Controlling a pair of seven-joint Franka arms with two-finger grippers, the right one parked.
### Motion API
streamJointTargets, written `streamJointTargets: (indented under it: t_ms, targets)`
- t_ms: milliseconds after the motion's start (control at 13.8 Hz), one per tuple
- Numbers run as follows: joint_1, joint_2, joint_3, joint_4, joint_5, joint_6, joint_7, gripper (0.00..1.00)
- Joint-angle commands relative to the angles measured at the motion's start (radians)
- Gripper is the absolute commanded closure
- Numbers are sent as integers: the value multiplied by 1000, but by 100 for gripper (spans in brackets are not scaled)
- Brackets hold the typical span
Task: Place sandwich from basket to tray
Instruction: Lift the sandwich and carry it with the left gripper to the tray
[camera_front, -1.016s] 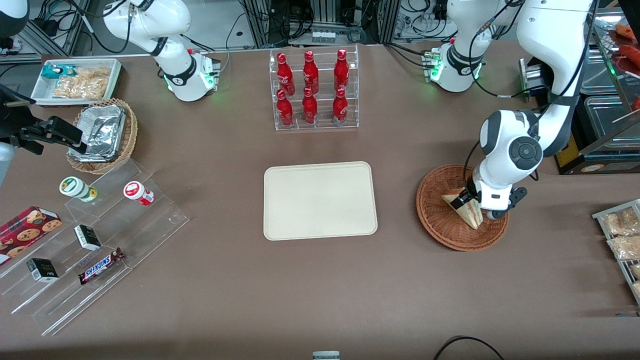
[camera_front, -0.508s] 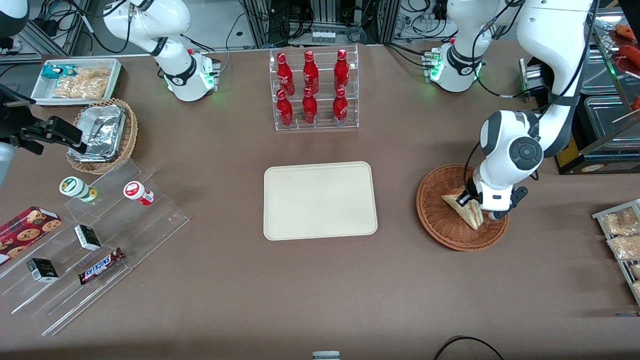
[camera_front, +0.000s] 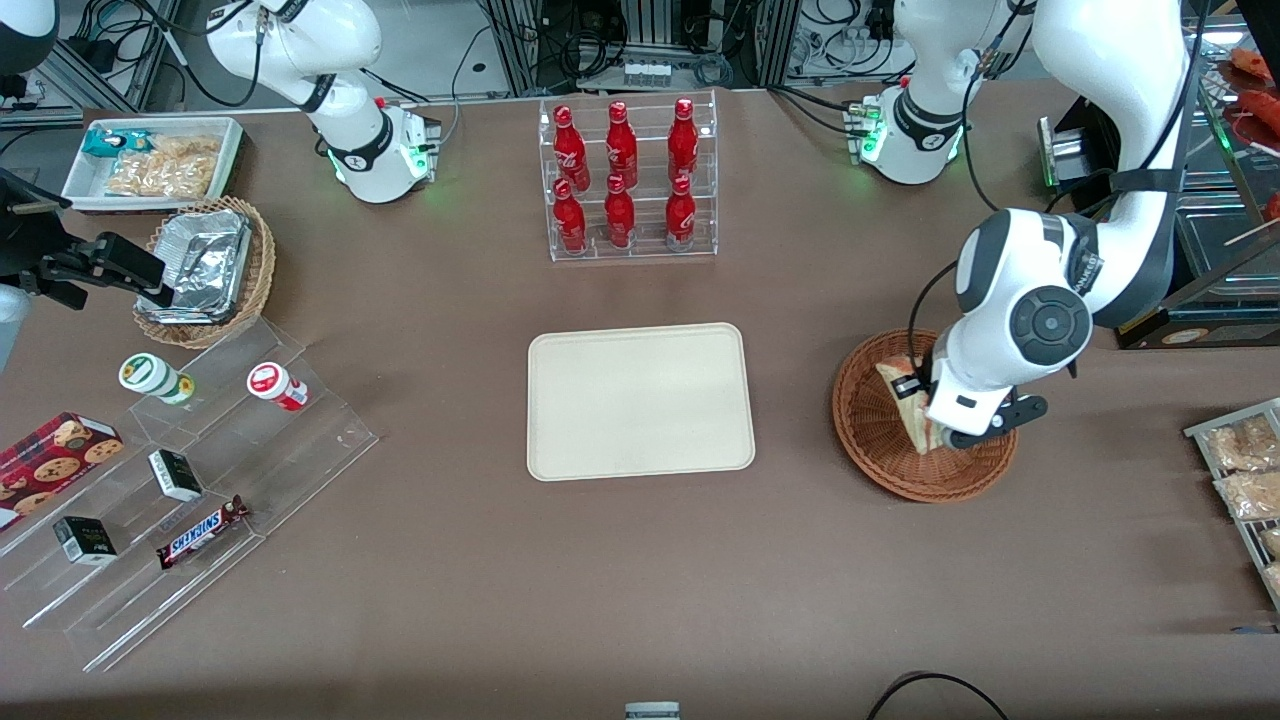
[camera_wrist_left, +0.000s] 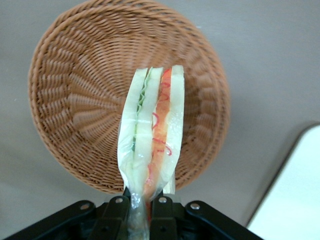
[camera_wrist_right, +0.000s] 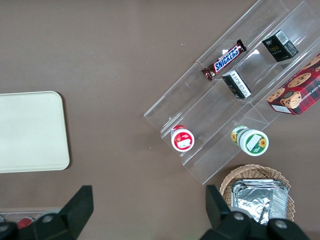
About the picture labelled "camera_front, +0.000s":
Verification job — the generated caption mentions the triangular sandwich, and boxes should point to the triangular sandwich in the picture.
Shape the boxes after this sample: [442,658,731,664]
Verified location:
[876,360,943,457]

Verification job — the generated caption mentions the brown wicker basket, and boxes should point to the brown wicker basket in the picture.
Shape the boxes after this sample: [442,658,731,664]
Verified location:
[832,328,1019,503]

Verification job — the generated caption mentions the white rectangular snack tray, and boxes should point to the white rectangular snack tray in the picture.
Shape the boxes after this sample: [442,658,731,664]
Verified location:
[60,116,246,213]

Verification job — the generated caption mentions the light wicker basket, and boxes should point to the light wicker basket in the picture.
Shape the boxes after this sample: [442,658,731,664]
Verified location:
[133,195,277,349]

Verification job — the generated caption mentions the cream plastic tray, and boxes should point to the cream plastic tray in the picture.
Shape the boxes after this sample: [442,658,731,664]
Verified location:
[526,322,756,483]

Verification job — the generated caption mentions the stacked aluminium foil containers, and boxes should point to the stacked aluminium foil containers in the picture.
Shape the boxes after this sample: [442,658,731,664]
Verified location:
[137,208,253,326]

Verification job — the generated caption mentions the clear bag of crackers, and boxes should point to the clear bag of crackers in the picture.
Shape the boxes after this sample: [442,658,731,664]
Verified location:
[150,135,223,197]
[105,150,171,198]

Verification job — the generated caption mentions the green lid yogurt cup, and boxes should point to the green lid yogurt cup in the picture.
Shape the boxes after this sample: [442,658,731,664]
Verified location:
[118,353,196,406]

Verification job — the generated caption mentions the teal snack packet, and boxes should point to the teal snack packet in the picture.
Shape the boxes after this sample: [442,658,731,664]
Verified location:
[82,128,153,159]

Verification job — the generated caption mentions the red lid yogurt cup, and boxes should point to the red lid yogurt cup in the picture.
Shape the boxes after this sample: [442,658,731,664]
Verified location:
[247,362,310,412]

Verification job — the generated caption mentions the red plaid cookie box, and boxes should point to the red plaid cookie box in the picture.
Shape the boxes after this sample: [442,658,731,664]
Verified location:
[0,412,125,531]

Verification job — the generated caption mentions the small black carton box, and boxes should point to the small black carton box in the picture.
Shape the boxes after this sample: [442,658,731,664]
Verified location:
[148,449,204,502]
[53,516,118,567]

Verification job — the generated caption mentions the black power adapter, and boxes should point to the black power adapter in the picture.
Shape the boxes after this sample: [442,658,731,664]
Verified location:
[60,38,117,71]

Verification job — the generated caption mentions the clear acrylic step shelf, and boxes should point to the clear acrylic step shelf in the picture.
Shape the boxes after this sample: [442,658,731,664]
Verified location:
[0,315,379,673]

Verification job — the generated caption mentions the black food warmer appliance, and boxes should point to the black food warmer appliance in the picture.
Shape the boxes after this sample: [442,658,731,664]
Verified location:
[1038,12,1280,349]

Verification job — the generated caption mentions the Snickers chocolate bar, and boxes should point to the Snickers chocolate bar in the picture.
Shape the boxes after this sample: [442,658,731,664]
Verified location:
[157,495,250,570]

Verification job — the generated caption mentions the red cola bottle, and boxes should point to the red cola bottle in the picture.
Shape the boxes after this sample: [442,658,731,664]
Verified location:
[667,97,700,183]
[665,175,697,251]
[605,101,639,189]
[553,105,591,191]
[553,179,589,253]
[604,174,637,249]

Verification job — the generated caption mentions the clear acrylic bottle rack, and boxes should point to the clear acrylic bottle rack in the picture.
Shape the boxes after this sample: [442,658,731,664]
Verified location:
[538,90,719,263]

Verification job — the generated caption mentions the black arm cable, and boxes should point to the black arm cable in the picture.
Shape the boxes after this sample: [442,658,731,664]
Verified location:
[905,45,1201,376]

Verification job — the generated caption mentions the metal wire rack tray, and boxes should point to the metal wire rack tray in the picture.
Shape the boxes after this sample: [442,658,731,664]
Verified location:
[1183,398,1280,611]

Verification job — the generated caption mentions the black table cable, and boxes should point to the black table cable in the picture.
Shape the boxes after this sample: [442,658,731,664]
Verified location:
[866,672,1011,720]

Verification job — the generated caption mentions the aluminium frame rack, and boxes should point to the aluminium frame rack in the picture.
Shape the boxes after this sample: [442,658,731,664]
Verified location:
[480,0,801,96]

